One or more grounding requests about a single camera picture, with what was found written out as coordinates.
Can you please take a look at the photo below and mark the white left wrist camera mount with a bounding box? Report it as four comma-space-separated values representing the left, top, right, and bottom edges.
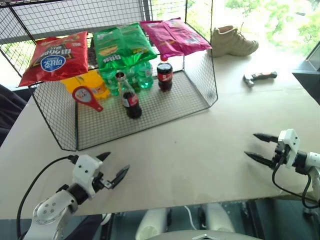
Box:
71, 154, 104, 199

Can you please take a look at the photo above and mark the white rounded robot leg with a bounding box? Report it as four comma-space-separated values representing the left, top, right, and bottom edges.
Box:
204, 201, 236, 234
134, 207, 174, 240

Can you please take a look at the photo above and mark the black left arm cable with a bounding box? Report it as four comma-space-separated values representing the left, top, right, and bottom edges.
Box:
16, 154, 79, 237

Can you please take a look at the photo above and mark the glass cola bottle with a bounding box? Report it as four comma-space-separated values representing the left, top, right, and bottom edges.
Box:
115, 71, 143, 120

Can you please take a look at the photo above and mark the red bottle opener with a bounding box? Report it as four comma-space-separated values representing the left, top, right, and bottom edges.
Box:
72, 85, 104, 112

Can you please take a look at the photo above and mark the grey robot torso edge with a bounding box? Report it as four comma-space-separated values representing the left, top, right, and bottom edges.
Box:
159, 230, 266, 240

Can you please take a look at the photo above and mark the small plastic cola bottle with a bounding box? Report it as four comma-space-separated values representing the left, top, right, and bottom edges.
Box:
156, 55, 174, 93

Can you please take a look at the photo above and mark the green chip bag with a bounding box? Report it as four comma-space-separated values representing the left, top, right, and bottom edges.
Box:
92, 22, 158, 71

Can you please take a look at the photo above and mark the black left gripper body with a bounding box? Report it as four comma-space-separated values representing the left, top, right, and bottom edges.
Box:
91, 171, 114, 193

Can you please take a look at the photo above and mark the green soda bottle pack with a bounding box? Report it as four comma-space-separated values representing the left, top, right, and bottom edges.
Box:
99, 55, 155, 97

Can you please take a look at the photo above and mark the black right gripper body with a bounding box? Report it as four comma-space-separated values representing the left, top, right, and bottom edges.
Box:
273, 141, 291, 167

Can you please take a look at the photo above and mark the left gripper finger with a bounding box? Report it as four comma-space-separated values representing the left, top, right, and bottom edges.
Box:
109, 164, 131, 190
95, 151, 112, 164

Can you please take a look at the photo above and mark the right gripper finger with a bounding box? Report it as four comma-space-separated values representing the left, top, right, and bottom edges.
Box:
252, 132, 280, 145
243, 150, 276, 169

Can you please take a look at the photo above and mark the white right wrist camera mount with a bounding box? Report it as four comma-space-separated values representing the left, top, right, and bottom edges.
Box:
277, 128, 300, 169

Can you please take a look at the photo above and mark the yellow snack bag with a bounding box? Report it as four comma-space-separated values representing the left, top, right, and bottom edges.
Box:
60, 69, 112, 101

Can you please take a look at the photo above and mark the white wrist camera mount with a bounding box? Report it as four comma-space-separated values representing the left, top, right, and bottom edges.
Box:
277, 128, 300, 169
71, 154, 104, 199

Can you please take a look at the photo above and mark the black wire mesh rack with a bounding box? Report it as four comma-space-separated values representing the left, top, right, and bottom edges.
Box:
0, 0, 219, 152

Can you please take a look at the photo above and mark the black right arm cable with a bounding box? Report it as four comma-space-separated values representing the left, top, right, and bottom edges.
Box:
271, 147, 320, 210

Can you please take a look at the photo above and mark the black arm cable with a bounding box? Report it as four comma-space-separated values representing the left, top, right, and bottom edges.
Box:
16, 154, 79, 237
271, 147, 320, 210

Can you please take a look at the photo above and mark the red chip bag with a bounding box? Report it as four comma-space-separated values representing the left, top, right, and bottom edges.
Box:
17, 30, 90, 88

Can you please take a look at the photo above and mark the pink chip bag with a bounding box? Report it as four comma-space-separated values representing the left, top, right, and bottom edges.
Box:
139, 17, 213, 58

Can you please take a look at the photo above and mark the black box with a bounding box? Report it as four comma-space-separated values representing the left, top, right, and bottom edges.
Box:
291, 44, 320, 106

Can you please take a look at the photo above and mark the thin white cable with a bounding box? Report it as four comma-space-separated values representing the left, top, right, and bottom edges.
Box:
184, 204, 199, 230

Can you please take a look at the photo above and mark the beige shoe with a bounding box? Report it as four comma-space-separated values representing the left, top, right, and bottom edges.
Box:
210, 25, 260, 58

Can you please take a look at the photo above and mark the small hammer black red handle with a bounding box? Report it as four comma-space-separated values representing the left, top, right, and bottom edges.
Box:
242, 70, 278, 89

